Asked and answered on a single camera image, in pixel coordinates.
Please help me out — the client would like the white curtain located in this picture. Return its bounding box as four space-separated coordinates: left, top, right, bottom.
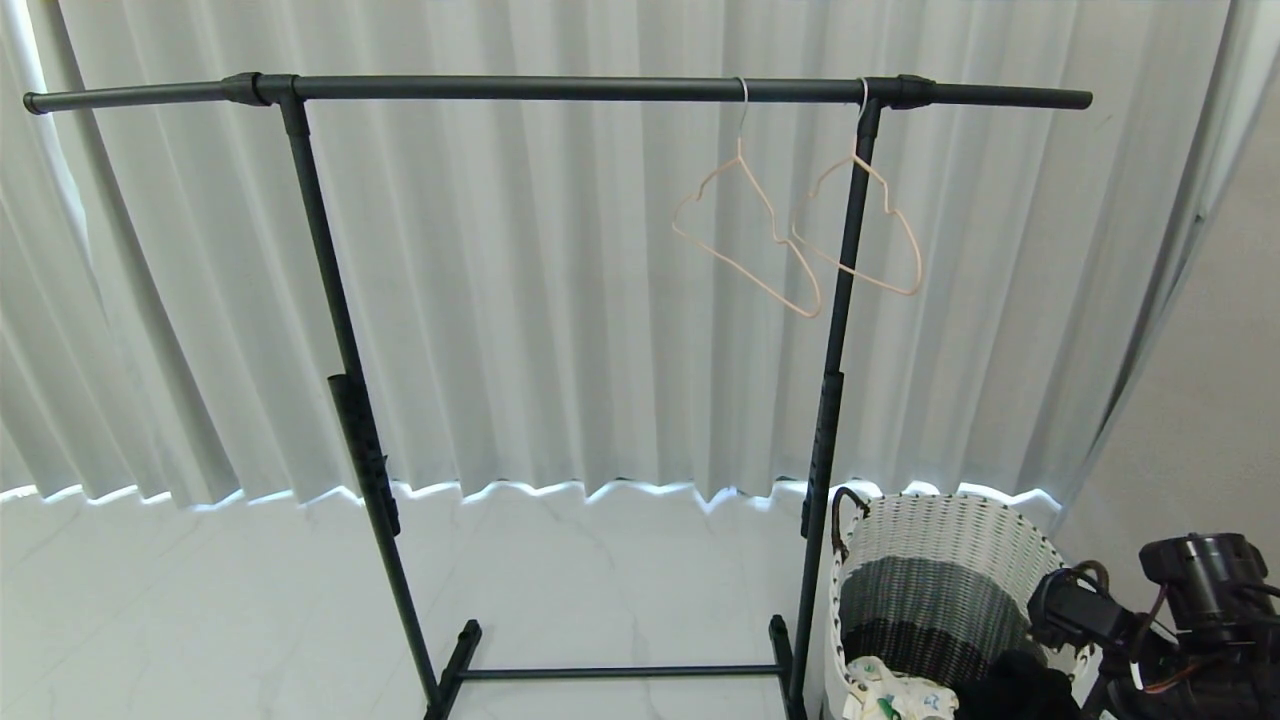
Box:
0 0 1280 513

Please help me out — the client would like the pink clothes hanger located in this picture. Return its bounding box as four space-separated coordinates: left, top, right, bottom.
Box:
670 78 824 320
791 78 925 298

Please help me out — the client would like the cream printed garment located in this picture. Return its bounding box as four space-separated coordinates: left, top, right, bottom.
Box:
844 655 960 720

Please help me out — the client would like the black clothes rack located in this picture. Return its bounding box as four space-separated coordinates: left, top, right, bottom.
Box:
22 72 1094 720

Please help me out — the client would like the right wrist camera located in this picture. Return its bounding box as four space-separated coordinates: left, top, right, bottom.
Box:
1027 560 1141 654

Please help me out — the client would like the black short-sleeved shirt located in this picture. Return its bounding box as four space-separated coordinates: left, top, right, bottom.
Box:
948 650 1083 720

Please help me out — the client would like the white laundry basket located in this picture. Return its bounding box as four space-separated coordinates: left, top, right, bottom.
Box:
822 486 1098 720

